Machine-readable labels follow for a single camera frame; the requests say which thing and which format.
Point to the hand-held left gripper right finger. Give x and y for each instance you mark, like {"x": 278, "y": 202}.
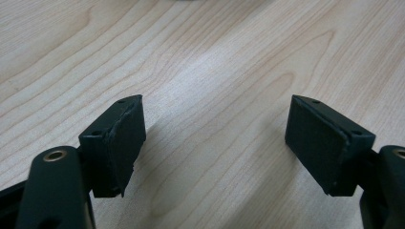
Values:
{"x": 324, "y": 149}

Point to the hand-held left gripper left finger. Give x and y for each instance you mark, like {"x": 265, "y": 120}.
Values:
{"x": 114, "y": 149}

